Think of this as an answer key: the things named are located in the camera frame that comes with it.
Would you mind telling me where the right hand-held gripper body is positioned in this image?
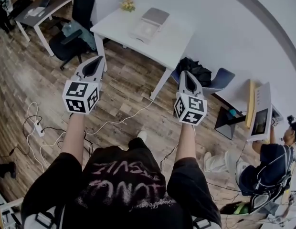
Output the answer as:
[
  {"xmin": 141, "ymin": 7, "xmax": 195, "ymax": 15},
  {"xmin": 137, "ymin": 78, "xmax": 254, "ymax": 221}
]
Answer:
[{"xmin": 173, "ymin": 70, "xmax": 208, "ymax": 126}]

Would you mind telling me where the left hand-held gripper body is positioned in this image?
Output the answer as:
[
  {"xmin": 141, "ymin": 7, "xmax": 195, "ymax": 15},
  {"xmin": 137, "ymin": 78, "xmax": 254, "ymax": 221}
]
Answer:
[{"xmin": 62, "ymin": 55, "xmax": 107, "ymax": 115}]

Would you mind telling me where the grey white box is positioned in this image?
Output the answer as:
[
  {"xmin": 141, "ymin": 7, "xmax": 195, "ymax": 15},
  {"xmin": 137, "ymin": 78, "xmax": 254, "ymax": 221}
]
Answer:
[{"xmin": 128, "ymin": 7, "xmax": 170, "ymax": 45}]

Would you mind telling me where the person's left forearm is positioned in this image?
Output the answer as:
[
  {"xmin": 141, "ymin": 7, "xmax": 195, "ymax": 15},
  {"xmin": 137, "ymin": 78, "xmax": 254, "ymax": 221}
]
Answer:
[{"xmin": 60, "ymin": 113, "xmax": 86, "ymax": 161}]

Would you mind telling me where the person's right forearm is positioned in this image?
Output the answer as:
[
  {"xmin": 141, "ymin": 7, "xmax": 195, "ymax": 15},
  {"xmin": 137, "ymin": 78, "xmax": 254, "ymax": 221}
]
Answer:
[{"xmin": 173, "ymin": 124, "xmax": 197, "ymax": 164}]

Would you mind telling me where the black bag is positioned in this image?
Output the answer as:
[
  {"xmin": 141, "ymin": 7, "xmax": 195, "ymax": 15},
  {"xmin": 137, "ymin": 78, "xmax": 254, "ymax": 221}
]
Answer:
[{"xmin": 176, "ymin": 57, "xmax": 212, "ymax": 88}]

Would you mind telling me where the blue grey chair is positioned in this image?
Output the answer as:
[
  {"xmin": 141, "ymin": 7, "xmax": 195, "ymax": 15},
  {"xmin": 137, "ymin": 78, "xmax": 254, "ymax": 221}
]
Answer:
[{"xmin": 202, "ymin": 67, "xmax": 236, "ymax": 95}]

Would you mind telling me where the black office chair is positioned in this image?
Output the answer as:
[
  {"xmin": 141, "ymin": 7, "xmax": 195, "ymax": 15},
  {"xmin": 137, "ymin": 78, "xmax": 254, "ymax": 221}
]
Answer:
[{"xmin": 48, "ymin": 0, "xmax": 97, "ymax": 71}]

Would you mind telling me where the white power strip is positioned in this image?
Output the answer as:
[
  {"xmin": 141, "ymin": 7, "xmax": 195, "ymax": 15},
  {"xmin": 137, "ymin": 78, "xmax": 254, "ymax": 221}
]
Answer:
[{"xmin": 34, "ymin": 120, "xmax": 46, "ymax": 137}]

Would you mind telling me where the yellow board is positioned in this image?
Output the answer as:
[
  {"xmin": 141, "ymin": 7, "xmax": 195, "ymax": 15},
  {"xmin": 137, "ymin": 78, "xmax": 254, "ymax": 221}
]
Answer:
[{"xmin": 245, "ymin": 79, "xmax": 256, "ymax": 129}]

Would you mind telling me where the person's black trouser leg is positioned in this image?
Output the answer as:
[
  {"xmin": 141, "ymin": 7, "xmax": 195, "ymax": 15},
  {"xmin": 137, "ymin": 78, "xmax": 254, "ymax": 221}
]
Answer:
[{"xmin": 127, "ymin": 137, "xmax": 153, "ymax": 154}]

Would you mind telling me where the white table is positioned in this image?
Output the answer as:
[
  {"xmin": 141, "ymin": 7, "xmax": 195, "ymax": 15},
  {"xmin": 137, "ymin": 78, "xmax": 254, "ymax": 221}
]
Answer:
[{"xmin": 90, "ymin": 0, "xmax": 195, "ymax": 100}]

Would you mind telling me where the grey desk with white legs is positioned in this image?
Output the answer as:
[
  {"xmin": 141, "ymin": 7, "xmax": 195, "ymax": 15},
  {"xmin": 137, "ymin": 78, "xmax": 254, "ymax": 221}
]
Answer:
[{"xmin": 14, "ymin": 0, "xmax": 74, "ymax": 57}]

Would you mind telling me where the yellow flower bunch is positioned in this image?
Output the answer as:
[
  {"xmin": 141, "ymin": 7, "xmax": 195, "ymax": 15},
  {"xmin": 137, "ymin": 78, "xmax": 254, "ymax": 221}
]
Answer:
[{"xmin": 118, "ymin": 0, "xmax": 136, "ymax": 12}]

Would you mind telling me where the person's black printed t-shirt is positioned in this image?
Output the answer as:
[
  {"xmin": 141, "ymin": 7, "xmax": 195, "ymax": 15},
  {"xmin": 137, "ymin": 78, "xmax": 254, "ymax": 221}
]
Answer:
[{"xmin": 20, "ymin": 146, "xmax": 222, "ymax": 229}]

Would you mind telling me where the black tripod equipment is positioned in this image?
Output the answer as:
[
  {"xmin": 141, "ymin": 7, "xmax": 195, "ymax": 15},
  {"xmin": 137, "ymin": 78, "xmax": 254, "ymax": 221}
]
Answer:
[{"xmin": 0, "ymin": 0, "xmax": 15, "ymax": 34}]

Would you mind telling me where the long white cable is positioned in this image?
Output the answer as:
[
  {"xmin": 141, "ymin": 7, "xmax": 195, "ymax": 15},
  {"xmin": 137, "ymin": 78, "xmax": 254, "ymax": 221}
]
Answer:
[{"xmin": 85, "ymin": 98, "xmax": 155, "ymax": 135}]

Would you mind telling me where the black floor cable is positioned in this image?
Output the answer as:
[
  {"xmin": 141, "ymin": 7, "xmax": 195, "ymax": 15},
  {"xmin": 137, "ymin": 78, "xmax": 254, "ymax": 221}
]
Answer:
[{"xmin": 0, "ymin": 114, "xmax": 67, "ymax": 156}]

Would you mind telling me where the looped white cable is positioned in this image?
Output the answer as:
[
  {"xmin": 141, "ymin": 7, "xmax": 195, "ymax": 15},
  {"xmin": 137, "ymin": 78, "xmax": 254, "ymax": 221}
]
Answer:
[{"xmin": 26, "ymin": 101, "xmax": 66, "ymax": 174}]

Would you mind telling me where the grey harness strap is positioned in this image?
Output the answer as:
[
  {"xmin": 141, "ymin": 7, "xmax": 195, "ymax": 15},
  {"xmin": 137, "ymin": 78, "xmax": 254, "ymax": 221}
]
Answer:
[{"xmin": 23, "ymin": 206, "xmax": 65, "ymax": 229}]

